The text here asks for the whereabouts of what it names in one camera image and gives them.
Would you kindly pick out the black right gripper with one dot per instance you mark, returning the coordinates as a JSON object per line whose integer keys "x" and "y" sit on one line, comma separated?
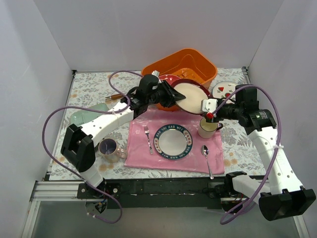
{"x": 219, "y": 112}

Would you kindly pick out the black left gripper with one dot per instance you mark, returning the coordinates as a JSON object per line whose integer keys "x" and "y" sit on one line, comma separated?
{"x": 165, "y": 92}

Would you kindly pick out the red teal floral plate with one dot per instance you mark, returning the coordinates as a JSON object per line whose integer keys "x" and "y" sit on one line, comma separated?
{"x": 169, "y": 78}

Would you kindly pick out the dark red cream plate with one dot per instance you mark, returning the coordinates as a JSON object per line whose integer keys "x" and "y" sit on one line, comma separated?
{"x": 194, "y": 93}

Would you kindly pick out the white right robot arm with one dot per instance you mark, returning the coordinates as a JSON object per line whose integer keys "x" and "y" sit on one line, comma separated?
{"x": 280, "y": 194}

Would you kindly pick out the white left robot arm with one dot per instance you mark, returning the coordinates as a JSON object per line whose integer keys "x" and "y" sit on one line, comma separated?
{"x": 79, "y": 143}

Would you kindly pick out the orange plastic bin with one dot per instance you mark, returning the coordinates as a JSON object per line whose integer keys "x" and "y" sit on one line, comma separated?
{"x": 186, "y": 64}

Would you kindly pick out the white watermelon pattern plate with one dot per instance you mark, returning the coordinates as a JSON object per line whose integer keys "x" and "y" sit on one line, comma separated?
{"x": 223, "y": 89}

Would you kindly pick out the beige enamel mug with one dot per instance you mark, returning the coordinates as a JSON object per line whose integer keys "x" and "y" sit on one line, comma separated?
{"x": 206, "y": 129}

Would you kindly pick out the silver fork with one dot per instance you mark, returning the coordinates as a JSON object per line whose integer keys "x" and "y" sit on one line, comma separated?
{"x": 146, "y": 131}

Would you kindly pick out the green rimmed white plate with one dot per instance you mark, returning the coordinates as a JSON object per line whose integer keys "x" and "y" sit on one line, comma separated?
{"x": 173, "y": 141}

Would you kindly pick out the silver spoon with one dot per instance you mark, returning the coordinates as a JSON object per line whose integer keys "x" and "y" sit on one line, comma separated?
{"x": 205, "y": 152}

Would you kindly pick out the pink satin placemat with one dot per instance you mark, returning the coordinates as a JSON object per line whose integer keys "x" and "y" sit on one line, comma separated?
{"x": 138, "y": 150}

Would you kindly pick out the pink purple ceramic mug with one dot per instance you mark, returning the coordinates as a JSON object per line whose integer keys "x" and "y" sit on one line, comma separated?
{"x": 111, "y": 151}

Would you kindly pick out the green rectangular ceramic plate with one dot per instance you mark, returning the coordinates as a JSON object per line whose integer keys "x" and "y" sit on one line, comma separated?
{"x": 82, "y": 116}

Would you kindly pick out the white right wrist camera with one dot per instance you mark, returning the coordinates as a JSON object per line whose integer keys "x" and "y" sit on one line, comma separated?
{"x": 208, "y": 107}

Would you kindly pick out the wooden handled metal spatula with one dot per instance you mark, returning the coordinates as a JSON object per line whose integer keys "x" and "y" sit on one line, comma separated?
{"x": 114, "y": 97}

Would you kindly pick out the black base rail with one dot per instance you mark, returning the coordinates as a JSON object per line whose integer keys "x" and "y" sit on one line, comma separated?
{"x": 143, "y": 193}

